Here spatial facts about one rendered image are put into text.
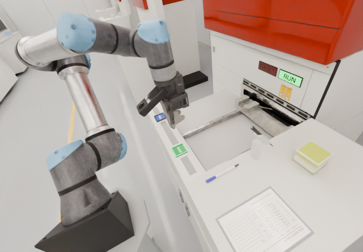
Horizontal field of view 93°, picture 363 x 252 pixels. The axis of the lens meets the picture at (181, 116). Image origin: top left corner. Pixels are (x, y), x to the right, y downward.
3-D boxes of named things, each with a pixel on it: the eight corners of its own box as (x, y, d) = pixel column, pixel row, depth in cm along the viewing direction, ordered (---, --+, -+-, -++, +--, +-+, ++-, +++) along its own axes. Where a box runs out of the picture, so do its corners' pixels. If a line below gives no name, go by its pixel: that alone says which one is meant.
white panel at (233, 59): (215, 77, 146) (213, 25, 120) (306, 138, 85) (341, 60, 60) (212, 78, 145) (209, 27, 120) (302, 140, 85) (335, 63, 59)
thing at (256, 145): (260, 148, 68) (266, 123, 60) (268, 154, 65) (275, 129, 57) (248, 154, 67) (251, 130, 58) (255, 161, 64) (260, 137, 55)
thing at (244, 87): (242, 94, 116) (243, 82, 110) (303, 134, 84) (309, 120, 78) (240, 95, 116) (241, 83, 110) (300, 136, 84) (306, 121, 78)
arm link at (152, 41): (147, 17, 47) (172, 16, 43) (157, 56, 54) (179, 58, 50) (127, 26, 43) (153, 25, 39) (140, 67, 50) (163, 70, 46)
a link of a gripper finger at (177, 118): (188, 128, 65) (184, 109, 59) (173, 134, 63) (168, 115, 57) (184, 123, 67) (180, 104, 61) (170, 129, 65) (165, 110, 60)
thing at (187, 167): (165, 119, 114) (159, 102, 105) (209, 190, 73) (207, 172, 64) (151, 124, 112) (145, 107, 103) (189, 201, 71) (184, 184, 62)
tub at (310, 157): (304, 151, 64) (310, 139, 60) (326, 166, 58) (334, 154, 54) (290, 161, 62) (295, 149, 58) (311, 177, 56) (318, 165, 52)
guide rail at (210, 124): (249, 107, 110) (249, 103, 108) (251, 108, 108) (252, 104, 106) (178, 139, 98) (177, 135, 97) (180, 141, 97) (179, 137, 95)
